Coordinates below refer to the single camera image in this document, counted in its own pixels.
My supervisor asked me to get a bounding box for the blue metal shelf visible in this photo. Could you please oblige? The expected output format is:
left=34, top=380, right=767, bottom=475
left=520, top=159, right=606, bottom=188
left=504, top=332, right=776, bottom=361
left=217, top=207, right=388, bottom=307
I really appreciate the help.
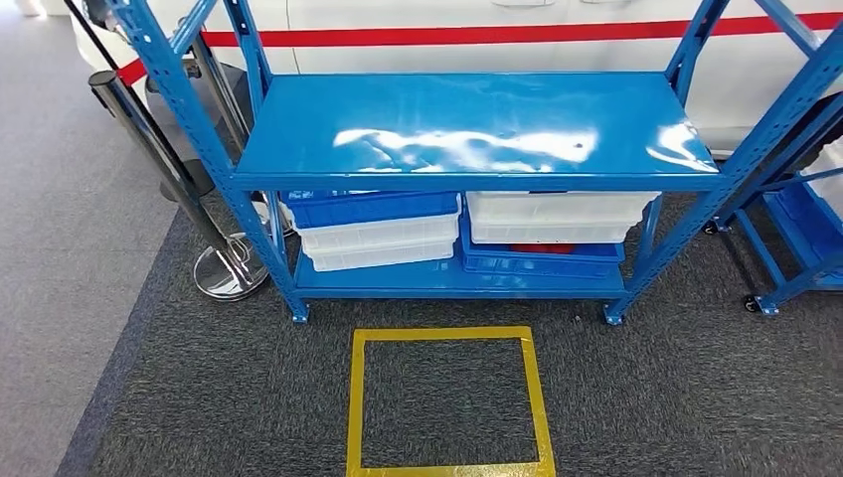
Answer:
left=104, top=0, right=843, bottom=328

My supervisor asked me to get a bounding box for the white box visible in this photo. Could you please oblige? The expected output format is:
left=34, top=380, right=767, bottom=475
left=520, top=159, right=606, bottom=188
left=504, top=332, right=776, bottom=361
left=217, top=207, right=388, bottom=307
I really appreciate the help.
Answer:
left=799, top=136, right=843, bottom=223
left=468, top=220, right=637, bottom=246
left=464, top=191, right=662, bottom=228
left=302, top=238, right=457, bottom=274
left=291, top=212, right=463, bottom=253

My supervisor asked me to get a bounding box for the blue plastic bin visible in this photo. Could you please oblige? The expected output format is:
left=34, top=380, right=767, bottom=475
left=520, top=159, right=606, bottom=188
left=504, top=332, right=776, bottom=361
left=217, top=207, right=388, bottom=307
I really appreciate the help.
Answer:
left=457, top=210, right=627, bottom=280
left=280, top=191, right=462, bottom=231

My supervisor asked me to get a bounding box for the red object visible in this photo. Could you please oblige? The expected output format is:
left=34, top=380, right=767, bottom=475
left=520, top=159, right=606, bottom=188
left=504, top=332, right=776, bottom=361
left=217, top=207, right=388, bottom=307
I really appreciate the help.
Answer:
left=509, top=242, right=577, bottom=256

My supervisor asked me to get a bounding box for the yellow floor tape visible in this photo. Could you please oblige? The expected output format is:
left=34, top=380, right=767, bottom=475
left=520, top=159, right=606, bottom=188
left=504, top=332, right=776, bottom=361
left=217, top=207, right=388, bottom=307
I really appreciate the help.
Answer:
left=345, top=325, right=559, bottom=477

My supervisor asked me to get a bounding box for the white panel with red stripe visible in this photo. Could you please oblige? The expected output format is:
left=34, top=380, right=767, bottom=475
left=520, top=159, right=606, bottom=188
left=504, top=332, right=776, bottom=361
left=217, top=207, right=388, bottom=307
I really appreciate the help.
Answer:
left=69, top=0, right=843, bottom=157

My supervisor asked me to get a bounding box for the black round stanchion base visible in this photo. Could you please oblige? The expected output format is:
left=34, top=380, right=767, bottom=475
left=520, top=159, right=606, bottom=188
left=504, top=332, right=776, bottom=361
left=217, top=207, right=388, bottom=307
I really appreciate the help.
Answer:
left=159, top=157, right=218, bottom=204

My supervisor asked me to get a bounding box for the blue wheeled rack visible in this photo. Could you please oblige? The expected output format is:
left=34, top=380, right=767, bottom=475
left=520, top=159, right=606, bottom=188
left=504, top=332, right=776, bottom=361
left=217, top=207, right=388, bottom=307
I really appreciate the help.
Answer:
left=700, top=91, right=843, bottom=318

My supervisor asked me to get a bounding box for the black barrier belt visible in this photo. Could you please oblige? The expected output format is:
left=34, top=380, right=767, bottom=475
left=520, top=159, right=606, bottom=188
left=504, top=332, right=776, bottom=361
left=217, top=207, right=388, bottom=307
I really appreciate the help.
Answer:
left=62, top=0, right=143, bottom=106

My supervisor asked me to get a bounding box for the chrome stanchion post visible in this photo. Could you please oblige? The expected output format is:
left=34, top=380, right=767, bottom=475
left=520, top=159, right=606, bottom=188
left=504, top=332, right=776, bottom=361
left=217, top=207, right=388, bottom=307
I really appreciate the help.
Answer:
left=86, top=70, right=272, bottom=303
left=177, top=18, right=295, bottom=239

